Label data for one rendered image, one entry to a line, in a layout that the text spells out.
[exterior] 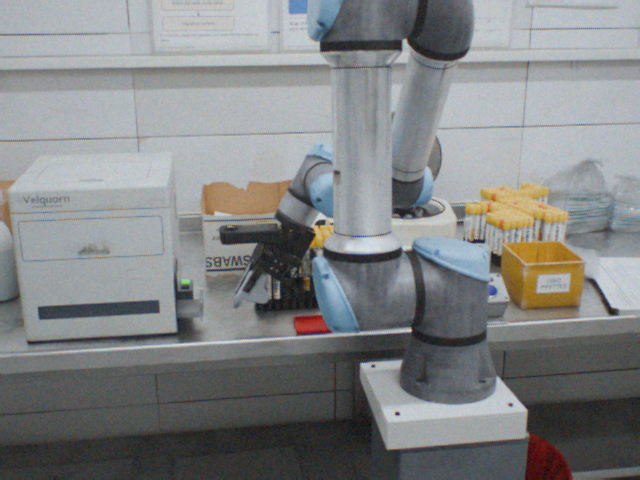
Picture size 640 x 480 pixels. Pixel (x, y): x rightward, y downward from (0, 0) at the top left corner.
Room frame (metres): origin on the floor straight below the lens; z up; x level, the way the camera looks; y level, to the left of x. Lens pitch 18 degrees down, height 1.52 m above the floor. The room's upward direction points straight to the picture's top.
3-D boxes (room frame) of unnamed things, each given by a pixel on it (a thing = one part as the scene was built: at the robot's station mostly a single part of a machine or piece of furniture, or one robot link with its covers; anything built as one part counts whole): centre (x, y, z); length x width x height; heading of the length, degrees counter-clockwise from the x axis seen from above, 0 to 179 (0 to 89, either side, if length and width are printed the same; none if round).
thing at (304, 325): (1.36, 0.01, 0.88); 0.07 x 0.07 x 0.01; 8
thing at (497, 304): (1.42, -0.33, 0.92); 0.13 x 0.07 x 0.08; 8
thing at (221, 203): (1.77, 0.16, 0.95); 0.29 x 0.25 x 0.15; 8
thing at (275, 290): (1.48, 0.05, 0.93); 0.17 x 0.09 x 0.11; 97
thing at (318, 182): (1.30, -0.04, 1.16); 0.11 x 0.11 x 0.08; 12
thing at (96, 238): (1.44, 0.41, 1.03); 0.31 x 0.27 x 0.30; 98
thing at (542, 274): (1.51, -0.47, 0.93); 0.13 x 0.13 x 0.10; 7
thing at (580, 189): (2.01, -0.70, 0.97); 0.26 x 0.17 x 0.19; 112
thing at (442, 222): (1.76, -0.21, 0.94); 0.30 x 0.24 x 0.12; 179
